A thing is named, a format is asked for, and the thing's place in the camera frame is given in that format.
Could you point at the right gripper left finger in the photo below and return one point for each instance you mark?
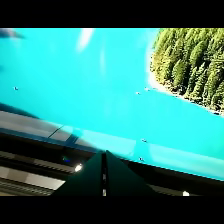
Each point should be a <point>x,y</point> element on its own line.
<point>86,181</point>

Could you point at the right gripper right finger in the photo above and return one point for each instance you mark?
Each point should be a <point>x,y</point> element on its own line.
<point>125,181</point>

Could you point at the silver frame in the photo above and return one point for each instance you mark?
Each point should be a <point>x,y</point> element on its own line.
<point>33,179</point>

